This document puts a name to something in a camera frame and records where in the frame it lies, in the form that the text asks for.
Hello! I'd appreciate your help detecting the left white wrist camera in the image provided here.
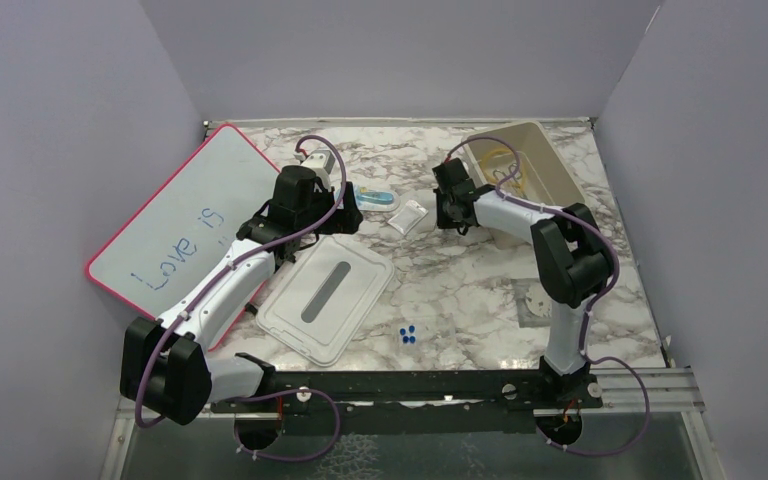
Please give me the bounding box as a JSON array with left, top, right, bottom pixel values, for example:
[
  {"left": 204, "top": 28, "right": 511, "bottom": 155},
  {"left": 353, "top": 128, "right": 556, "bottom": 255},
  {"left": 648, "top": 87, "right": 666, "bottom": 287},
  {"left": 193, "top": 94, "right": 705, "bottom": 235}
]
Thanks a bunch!
[{"left": 294, "top": 149, "right": 336, "bottom": 190}]

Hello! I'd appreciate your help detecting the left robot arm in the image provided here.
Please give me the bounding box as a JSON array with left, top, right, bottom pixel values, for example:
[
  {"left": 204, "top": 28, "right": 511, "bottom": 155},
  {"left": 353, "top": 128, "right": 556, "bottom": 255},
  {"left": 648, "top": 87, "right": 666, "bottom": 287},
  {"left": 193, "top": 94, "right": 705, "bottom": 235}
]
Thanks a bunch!
[{"left": 119, "top": 165, "right": 363, "bottom": 425}]

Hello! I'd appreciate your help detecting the tan rubber tubing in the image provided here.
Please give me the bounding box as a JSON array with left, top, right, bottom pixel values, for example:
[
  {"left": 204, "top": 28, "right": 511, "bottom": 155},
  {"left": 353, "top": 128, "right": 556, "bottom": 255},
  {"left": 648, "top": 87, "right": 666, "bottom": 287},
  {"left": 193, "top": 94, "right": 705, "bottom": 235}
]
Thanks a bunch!
[{"left": 478, "top": 148, "right": 528, "bottom": 197}]

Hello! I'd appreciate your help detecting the clear zip bag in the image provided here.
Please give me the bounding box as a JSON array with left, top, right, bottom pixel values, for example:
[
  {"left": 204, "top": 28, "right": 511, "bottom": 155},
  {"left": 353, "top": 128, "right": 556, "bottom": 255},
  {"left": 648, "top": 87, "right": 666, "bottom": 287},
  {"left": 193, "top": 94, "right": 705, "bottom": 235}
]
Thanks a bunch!
[{"left": 387, "top": 200, "right": 428, "bottom": 236}]

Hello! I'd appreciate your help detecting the pink framed whiteboard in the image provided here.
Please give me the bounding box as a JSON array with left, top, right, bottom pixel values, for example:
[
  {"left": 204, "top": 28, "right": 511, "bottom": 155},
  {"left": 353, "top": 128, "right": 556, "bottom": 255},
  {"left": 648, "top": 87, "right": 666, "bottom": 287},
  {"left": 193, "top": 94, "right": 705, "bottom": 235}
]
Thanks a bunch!
[{"left": 85, "top": 124, "right": 279, "bottom": 318}]

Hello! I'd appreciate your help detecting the white plastic bin lid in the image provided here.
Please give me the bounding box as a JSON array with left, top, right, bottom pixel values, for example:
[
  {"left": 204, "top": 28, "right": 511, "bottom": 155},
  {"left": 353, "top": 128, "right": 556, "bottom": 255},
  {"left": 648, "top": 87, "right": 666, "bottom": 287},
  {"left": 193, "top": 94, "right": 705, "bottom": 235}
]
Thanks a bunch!
[{"left": 256, "top": 235, "right": 394, "bottom": 367}]

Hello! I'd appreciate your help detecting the blue packaged item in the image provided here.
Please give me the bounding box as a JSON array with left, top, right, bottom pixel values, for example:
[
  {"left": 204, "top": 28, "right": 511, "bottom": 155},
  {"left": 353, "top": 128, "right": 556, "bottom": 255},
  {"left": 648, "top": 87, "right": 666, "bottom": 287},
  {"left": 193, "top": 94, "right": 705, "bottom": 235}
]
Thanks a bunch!
[{"left": 353, "top": 186, "right": 400, "bottom": 212}]

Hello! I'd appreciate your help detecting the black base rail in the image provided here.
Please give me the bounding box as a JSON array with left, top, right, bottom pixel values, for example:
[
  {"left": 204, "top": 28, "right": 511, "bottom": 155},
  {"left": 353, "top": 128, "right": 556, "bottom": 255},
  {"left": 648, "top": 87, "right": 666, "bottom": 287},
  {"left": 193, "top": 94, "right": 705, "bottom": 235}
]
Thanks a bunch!
[{"left": 210, "top": 370, "right": 603, "bottom": 436}]

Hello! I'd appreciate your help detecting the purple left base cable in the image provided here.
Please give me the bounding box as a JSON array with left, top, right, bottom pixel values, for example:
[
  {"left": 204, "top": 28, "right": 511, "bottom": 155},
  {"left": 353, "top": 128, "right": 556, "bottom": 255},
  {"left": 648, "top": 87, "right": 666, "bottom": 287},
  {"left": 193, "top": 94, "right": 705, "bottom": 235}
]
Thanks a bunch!
[{"left": 234, "top": 389, "right": 344, "bottom": 465}]

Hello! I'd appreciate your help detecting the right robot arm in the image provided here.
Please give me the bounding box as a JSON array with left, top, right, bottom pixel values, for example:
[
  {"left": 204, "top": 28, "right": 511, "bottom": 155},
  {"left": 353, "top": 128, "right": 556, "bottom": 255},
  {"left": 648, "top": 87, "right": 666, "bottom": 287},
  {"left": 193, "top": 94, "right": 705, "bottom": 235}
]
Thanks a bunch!
[{"left": 432, "top": 159, "right": 616, "bottom": 407}]

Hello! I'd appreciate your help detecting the beige plastic bin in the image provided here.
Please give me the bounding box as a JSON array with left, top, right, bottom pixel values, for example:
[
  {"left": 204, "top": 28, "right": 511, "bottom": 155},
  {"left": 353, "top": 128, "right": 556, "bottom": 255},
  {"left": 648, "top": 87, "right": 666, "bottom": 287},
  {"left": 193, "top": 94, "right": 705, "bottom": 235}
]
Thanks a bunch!
[{"left": 460, "top": 121, "right": 586, "bottom": 207}]

